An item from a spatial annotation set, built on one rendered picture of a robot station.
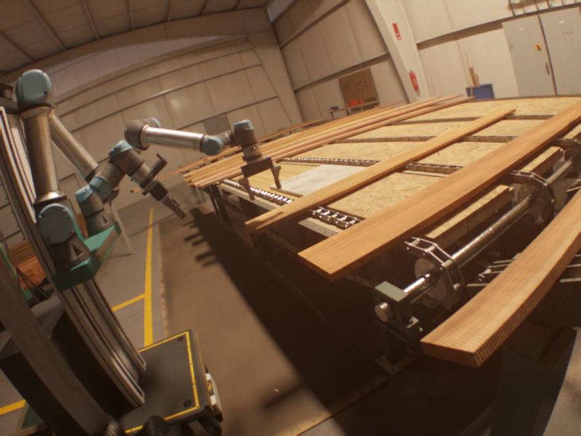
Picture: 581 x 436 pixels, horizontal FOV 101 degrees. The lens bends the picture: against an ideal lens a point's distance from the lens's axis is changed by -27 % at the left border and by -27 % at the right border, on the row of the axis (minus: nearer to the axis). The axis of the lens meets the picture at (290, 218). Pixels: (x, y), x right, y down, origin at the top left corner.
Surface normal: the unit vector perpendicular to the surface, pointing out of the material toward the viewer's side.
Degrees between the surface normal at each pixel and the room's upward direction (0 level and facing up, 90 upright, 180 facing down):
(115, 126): 88
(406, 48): 90
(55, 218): 97
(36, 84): 83
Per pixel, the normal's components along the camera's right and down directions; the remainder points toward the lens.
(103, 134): 0.37, 0.14
